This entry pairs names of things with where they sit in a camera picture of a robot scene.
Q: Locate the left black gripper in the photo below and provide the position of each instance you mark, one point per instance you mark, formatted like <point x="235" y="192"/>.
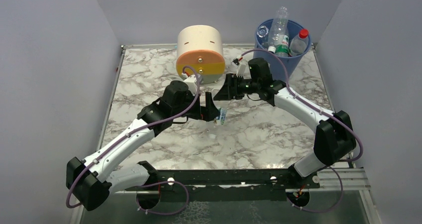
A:
<point x="202" y="110"/>

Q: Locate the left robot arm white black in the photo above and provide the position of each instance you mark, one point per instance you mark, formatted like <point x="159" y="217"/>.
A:
<point x="88" y="180"/>

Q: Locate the clear unlabelled bottle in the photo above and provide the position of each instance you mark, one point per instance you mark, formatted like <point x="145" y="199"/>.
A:
<point x="278" y="29"/>

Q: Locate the blue green label bottle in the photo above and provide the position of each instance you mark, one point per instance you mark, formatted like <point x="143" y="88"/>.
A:
<point x="217" y="125"/>

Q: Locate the blue plastic bin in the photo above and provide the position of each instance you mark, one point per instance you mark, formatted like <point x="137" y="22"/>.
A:
<point x="290" y="63"/>

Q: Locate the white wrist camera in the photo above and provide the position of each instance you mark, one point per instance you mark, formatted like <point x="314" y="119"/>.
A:
<point x="241" y="67"/>
<point x="193" y="83"/>

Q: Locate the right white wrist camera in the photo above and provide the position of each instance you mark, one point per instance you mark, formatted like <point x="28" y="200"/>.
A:
<point x="241" y="67"/>

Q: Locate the clear blue tinted bottle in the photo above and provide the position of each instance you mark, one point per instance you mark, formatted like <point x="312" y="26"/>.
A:
<point x="262" y="34"/>

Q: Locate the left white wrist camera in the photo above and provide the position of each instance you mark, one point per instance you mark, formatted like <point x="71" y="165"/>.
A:
<point x="193" y="83"/>

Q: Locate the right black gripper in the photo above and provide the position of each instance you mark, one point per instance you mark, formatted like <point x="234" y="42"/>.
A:
<point x="234" y="87"/>

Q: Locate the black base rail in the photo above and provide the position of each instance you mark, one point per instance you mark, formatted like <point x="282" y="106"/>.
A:
<point x="220" y="185"/>

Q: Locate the green white label bottle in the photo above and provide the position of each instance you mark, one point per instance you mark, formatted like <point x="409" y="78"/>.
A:
<point x="282" y="49"/>

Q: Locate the red nongfu label bottle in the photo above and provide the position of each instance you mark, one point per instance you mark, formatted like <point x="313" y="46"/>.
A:
<point x="299" y="43"/>

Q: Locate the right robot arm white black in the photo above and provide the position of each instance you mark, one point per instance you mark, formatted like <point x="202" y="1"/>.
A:
<point x="333" y="138"/>

